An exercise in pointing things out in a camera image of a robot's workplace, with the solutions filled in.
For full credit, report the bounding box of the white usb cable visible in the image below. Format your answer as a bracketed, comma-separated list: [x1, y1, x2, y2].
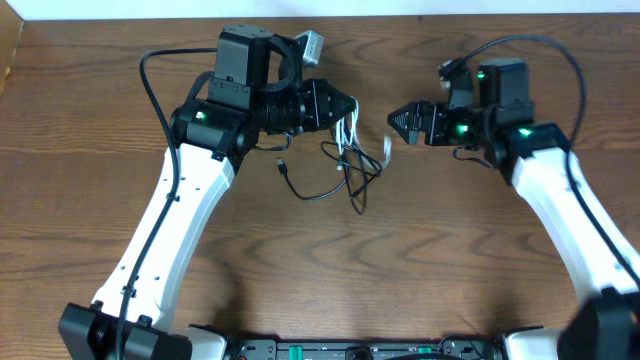
[333, 97, 393, 172]

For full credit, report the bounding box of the black usb cable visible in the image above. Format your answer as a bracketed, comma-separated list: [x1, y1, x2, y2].
[276, 127, 384, 216]

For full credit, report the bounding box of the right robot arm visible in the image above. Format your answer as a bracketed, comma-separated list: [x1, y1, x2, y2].
[387, 58, 639, 359]

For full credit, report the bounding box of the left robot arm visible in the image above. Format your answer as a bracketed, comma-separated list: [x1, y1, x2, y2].
[58, 24, 356, 359]

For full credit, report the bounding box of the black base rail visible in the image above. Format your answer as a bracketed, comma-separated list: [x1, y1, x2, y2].
[223, 335, 505, 360]

